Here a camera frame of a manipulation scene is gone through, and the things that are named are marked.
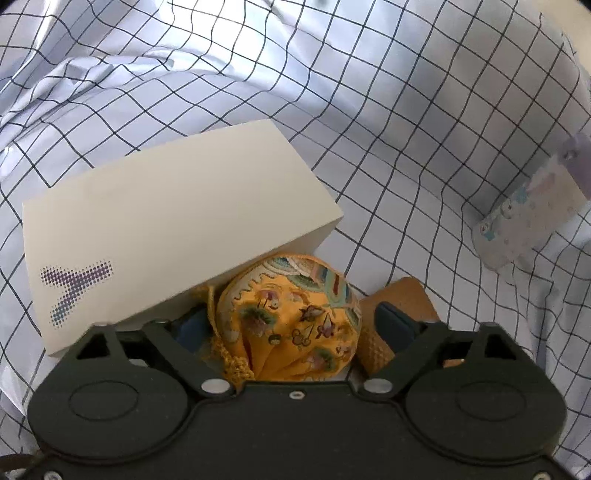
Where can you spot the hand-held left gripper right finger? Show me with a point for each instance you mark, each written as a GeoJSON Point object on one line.
{"type": "Point", "coordinates": [392, 323]}

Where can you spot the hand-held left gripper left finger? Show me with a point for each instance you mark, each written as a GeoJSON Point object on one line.
{"type": "Point", "coordinates": [189, 330]}

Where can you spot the yellow embroidered pouch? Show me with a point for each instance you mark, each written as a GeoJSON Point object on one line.
{"type": "Point", "coordinates": [286, 314]}

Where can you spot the brown cylindrical roll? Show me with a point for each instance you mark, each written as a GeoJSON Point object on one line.
{"type": "Point", "coordinates": [415, 295]}

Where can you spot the white cardboard box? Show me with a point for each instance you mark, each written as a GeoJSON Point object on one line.
{"type": "Point", "coordinates": [161, 207]}

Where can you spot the white checked cloth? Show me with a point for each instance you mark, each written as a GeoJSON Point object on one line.
{"type": "Point", "coordinates": [369, 115]}

